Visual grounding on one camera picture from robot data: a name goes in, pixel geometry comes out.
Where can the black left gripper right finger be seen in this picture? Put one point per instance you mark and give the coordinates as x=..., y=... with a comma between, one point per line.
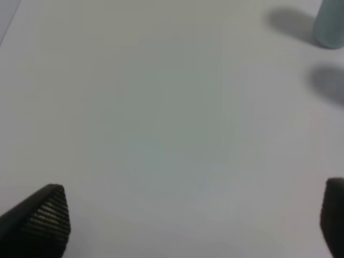
x=331, y=216

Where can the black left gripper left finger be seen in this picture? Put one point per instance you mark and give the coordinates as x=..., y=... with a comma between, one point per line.
x=39, y=226

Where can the teal plastic cup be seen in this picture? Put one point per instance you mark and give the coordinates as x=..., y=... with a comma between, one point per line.
x=328, y=25

